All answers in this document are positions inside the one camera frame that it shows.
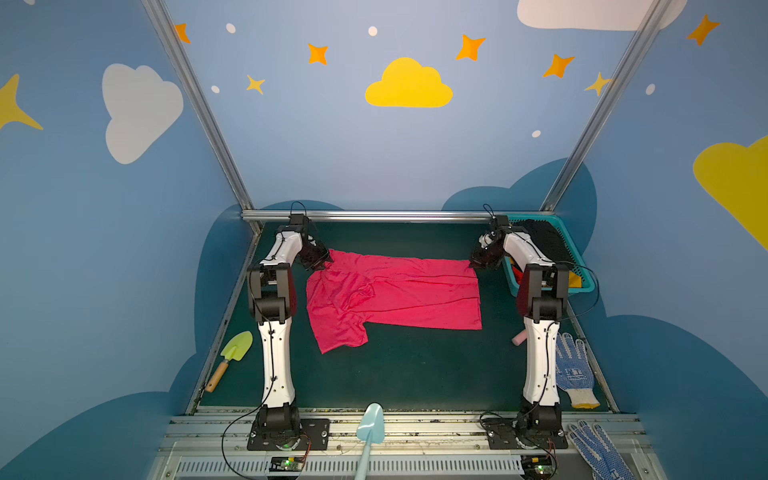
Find magenta pink t-shirt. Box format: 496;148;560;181
306;250;482;354

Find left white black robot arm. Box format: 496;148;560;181
247;213;329;451

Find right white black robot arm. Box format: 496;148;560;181
470;215;569;448

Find black t-shirt in basket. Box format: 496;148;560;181
515;219;576;263

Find yellow t-shirt in basket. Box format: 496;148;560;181
568;271;583;289

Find teal plastic basket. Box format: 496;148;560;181
509;215;596;295

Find blue dotted glove on table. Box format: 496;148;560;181
556;333;600;410

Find light blue toy shovel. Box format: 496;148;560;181
354;403;385;480

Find left green circuit board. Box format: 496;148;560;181
269;457;304;473

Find green circuit board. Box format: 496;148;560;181
521;456;556;480
269;457;304;473

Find right green circuit board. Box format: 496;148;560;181
521;456;556;480

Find aluminium frame back bar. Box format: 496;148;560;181
241;209;556;224

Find green toy spatula wooden handle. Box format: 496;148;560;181
204;331;253;392

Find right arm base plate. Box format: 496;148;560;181
479;416;568;450

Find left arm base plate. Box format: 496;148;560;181
246;418;330;452

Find aluminium frame right post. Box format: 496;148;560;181
539;0;673;213

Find aluminium frame post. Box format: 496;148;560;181
539;0;673;213
142;0;253;213

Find aluminium frame left post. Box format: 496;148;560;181
142;0;253;213

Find blue dotted glove on rail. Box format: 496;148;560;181
568;420;635;480

